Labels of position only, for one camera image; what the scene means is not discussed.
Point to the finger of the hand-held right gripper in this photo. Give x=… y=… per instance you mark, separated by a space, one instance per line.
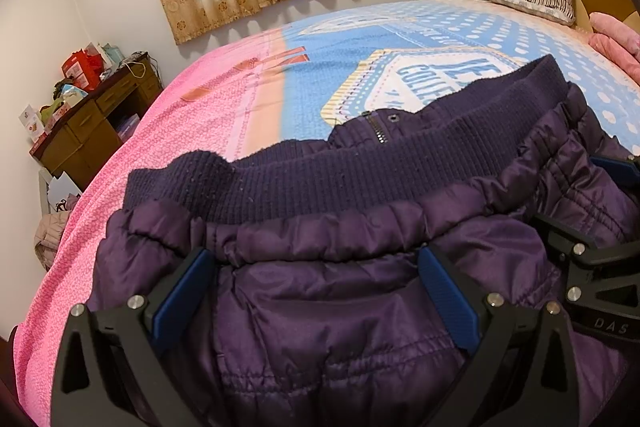
x=620 y=171
x=600 y=272

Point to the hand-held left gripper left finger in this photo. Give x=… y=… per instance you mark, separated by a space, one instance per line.
x=182 y=302

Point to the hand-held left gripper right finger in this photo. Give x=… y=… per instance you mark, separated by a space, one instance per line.
x=447 y=302

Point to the purple padded jacket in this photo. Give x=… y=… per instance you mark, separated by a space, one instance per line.
x=325 y=297

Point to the pink folded blanket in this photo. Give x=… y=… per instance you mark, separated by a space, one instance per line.
x=617 y=37

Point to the beige padded garment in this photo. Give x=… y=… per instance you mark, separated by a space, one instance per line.
x=50 y=239

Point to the white paper bag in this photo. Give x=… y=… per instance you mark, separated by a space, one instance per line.
x=60 y=189

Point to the brown wooden desk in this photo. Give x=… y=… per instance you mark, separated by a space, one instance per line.
x=90 y=127

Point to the blue and pink printed bedspread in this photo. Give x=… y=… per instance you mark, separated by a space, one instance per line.
x=225 y=97

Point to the green bag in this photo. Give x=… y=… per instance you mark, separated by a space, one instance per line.
x=52 y=112

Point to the teal packet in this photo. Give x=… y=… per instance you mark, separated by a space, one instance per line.
x=72 y=96

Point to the white printed card box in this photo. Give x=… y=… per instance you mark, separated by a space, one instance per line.
x=31 y=122

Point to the red gift box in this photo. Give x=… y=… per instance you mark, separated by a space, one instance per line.
x=80 y=67

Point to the pale green gift bags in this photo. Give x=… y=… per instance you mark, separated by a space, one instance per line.
x=105 y=54

